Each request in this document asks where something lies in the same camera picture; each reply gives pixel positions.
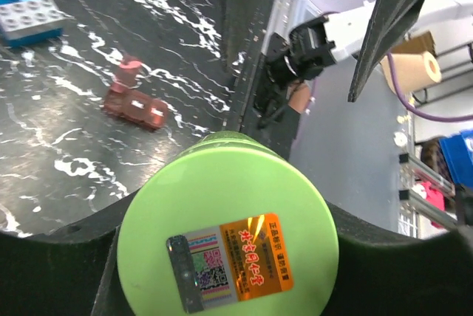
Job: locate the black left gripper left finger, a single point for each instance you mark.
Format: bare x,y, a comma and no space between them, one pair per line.
71,271

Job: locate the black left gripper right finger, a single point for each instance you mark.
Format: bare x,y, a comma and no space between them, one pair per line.
384,273

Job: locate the green lidded pill bottle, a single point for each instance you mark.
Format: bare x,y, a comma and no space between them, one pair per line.
228,228

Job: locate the brown weekly pill organizer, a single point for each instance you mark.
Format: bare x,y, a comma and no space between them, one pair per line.
124,101

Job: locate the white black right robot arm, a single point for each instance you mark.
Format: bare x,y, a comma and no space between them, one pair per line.
324,41

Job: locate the pink cloth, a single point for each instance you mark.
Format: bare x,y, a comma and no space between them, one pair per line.
430,204

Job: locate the blue grey toy bricks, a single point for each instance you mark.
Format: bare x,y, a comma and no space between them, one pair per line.
27,22

